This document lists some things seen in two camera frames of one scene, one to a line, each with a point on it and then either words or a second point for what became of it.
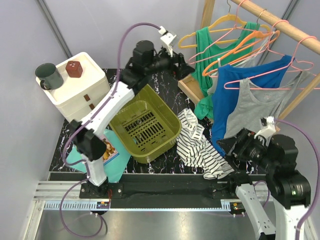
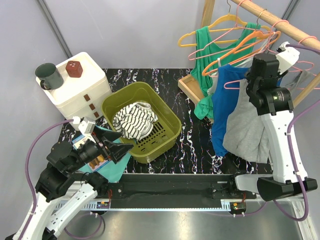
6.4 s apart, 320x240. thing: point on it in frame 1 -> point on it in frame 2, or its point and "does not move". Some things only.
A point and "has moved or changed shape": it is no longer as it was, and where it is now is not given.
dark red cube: [74, 69] does not move
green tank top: [208, 57] does not move
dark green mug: [51, 78] does not move
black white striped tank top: [193, 148] -> [135, 120]
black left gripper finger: [183, 72] -> [117, 151]
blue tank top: [227, 85] does not move
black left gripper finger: [186, 68] -> [111, 136]
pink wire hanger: [236, 26] has moved or changed shape
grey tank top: [249, 111] does not move
